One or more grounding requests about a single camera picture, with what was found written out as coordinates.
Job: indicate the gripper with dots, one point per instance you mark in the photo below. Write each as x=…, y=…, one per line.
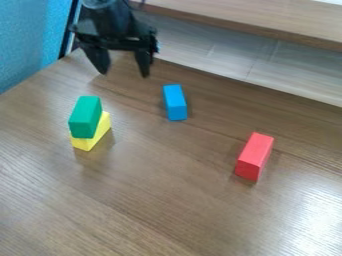
x=116, y=31

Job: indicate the green block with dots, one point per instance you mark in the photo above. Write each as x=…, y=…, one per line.
x=85, y=116

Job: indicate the blue block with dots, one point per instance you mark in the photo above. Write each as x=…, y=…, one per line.
x=174, y=101

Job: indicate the yellow block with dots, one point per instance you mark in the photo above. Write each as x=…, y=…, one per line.
x=94, y=137

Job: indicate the red block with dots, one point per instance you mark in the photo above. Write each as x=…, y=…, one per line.
x=254, y=156

